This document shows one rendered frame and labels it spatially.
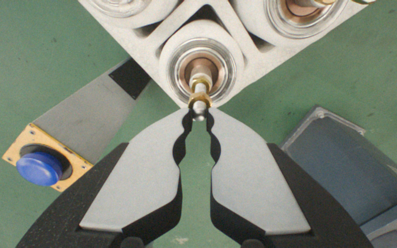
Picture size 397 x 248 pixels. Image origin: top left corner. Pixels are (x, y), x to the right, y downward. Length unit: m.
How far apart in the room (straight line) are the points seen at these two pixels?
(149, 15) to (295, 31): 0.14
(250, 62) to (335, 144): 0.30
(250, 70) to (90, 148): 0.23
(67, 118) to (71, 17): 0.33
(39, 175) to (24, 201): 0.89
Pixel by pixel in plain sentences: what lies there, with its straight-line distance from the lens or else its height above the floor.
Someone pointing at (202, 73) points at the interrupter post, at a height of 0.28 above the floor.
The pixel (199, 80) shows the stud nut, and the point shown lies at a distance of 0.17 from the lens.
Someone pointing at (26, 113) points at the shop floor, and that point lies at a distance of 0.73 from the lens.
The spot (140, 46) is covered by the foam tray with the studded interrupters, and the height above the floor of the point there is 0.18.
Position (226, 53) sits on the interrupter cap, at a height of 0.25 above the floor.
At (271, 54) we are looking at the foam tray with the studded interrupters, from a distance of 0.29.
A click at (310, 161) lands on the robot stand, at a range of 0.54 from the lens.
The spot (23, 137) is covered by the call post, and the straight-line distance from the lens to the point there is 0.24.
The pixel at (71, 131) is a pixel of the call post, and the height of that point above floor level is 0.29.
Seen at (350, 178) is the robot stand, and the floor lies 0.21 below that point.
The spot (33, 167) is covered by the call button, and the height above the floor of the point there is 0.33.
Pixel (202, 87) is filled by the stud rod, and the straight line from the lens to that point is 0.16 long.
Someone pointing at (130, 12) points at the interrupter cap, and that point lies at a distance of 0.20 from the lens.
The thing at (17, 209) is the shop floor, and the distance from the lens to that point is 1.22.
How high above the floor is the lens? 0.45
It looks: 57 degrees down
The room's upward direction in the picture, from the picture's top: 177 degrees counter-clockwise
